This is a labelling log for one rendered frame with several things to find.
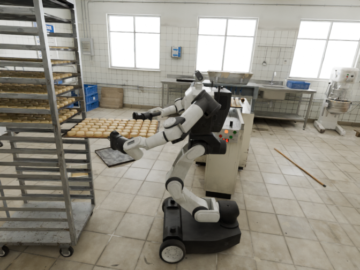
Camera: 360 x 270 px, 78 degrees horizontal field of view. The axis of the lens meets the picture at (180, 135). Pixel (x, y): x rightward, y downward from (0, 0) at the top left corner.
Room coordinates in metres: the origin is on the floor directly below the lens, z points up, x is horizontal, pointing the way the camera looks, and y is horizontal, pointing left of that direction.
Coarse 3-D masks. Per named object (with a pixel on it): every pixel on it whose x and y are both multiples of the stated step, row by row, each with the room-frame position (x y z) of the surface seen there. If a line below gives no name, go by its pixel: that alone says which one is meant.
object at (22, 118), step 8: (0, 112) 1.50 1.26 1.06; (64, 112) 1.59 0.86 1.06; (72, 112) 1.60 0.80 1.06; (0, 120) 1.34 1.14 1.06; (8, 120) 1.35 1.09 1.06; (16, 120) 1.35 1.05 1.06; (24, 120) 1.36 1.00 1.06; (32, 120) 1.39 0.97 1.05; (40, 120) 1.39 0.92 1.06; (48, 120) 1.39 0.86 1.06; (64, 120) 1.46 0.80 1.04
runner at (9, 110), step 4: (0, 108) 1.29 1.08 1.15; (4, 108) 1.29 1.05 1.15; (8, 108) 1.29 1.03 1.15; (12, 108) 1.29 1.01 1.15; (16, 108) 1.29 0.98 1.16; (20, 108) 1.30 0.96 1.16; (24, 108) 1.30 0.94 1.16; (8, 112) 1.29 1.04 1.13; (12, 112) 1.29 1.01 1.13; (16, 112) 1.29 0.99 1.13; (20, 112) 1.30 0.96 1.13; (24, 112) 1.30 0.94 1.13; (28, 112) 1.30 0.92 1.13; (32, 112) 1.30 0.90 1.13; (36, 112) 1.30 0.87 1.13; (40, 112) 1.30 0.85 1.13; (44, 112) 1.30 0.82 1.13; (48, 112) 1.30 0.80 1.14
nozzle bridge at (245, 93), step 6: (204, 84) 2.83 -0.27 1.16; (210, 84) 2.82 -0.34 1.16; (216, 84) 2.81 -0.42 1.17; (222, 84) 2.80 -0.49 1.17; (228, 84) 2.79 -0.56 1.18; (234, 84) 2.81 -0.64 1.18; (240, 84) 2.84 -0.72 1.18; (252, 84) 2.90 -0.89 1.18; (228, 90) 2.87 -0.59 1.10; (234, 90) 2.86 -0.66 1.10; (246, 90) 2.83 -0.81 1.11; (252, 90) 2.82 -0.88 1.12; (258, 90) 2.73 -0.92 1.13; (234, 96) 2.81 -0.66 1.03; (240, 96) 2.80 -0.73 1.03; (246, 96) 2.78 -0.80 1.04; (252, 96) 2.77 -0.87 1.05; (252, 102) 2.84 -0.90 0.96; (252, 108) 2.84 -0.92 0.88
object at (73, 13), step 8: (72, 16) 1.73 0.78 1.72; (72, 24) 1.73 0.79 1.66; (80, 56) 1.75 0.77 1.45; (80, 64) 1.74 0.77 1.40; (80, 72) 1.73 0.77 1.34; (80, 80) 1.73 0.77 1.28; (80, 96) 1.73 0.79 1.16; (80, 104) 1.73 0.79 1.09; (88, 144) 1.73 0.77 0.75; (88, 176) 1.73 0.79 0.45
